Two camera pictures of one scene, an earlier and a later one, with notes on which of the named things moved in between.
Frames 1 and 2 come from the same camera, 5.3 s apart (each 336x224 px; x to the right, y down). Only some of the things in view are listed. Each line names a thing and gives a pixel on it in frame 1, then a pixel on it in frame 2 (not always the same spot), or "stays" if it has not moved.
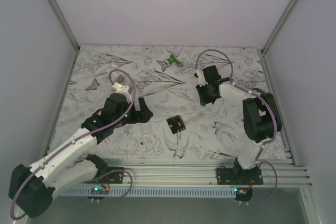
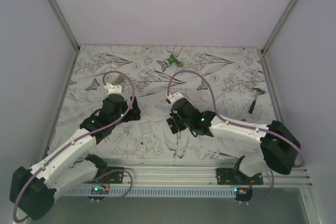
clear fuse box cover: [145, 128] stays
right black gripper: [204, 100] → [173, 114]
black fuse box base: [176, 124] stays
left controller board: [99, 190] stays
